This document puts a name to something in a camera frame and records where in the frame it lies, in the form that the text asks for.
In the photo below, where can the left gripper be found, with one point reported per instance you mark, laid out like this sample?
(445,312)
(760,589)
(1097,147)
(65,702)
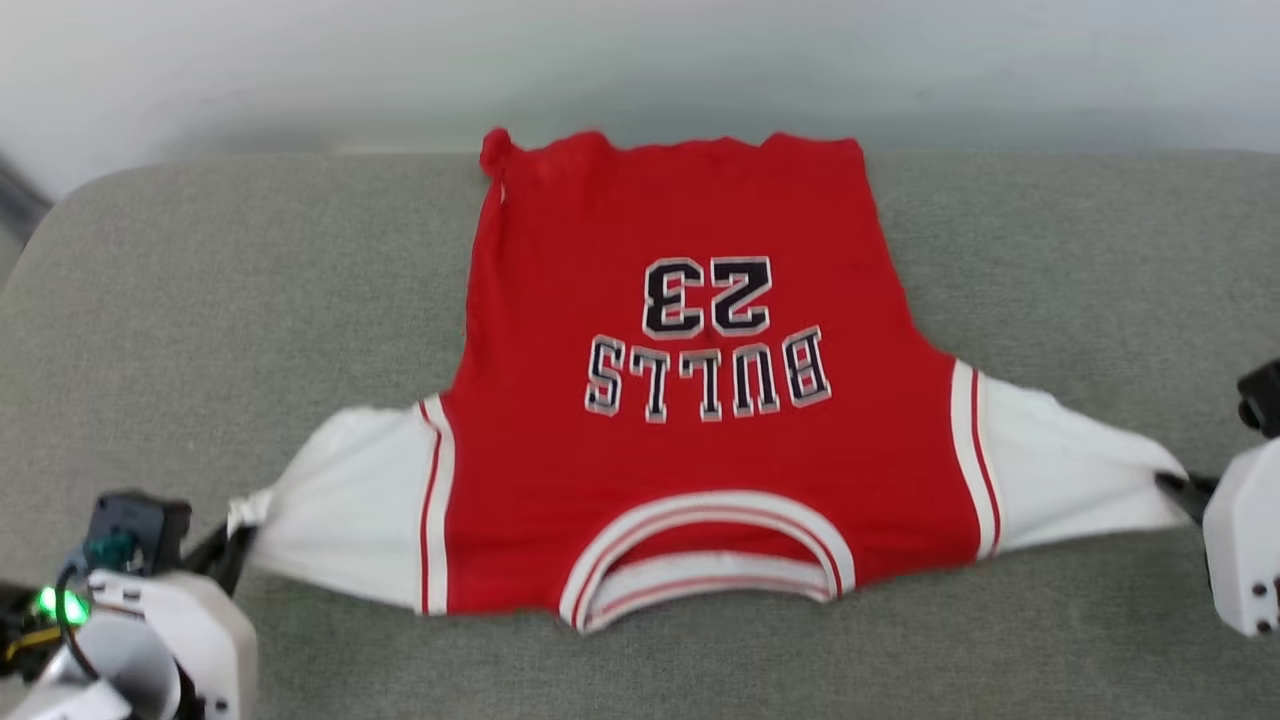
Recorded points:
(200,625)

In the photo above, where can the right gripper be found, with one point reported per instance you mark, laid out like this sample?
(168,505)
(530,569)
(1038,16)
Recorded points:
(1250,540)

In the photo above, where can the red white Bulls jersey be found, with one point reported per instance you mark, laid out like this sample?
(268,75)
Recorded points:
(700,450)

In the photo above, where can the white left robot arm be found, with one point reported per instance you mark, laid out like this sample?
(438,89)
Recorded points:
(120,670)

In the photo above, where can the grey fabric sofa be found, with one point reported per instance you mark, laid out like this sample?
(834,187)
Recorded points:
(200,300)

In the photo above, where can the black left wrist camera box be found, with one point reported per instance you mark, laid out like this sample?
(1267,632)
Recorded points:
(140,520)

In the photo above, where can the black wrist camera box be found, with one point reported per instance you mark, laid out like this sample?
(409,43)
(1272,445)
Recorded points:
(1262,400)
(140,520)

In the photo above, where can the teal left camera connector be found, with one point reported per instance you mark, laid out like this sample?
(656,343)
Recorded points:
(108,550)

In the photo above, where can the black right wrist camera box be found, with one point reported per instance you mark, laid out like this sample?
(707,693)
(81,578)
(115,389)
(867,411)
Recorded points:
(1262,400)

